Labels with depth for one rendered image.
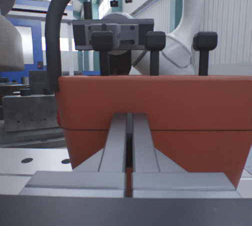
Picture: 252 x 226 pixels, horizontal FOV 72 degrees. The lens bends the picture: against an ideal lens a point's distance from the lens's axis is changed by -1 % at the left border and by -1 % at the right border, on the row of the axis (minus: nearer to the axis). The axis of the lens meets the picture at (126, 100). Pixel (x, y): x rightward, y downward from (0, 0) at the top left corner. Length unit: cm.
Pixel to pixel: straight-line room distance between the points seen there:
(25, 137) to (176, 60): 115
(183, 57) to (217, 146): 34
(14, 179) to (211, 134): 23
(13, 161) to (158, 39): 26
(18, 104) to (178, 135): 116
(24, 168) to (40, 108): 97
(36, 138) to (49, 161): 110
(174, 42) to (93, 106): 37
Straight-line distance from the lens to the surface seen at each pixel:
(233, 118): 18
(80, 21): 31
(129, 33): 27
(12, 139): 141
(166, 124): 16
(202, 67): 22
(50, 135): 137
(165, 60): 47
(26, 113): 126
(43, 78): 135
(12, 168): 30
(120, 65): 37
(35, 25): 567
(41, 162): 30
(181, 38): 51
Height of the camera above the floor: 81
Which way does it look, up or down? 9 degrees down
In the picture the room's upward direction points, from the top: straight up
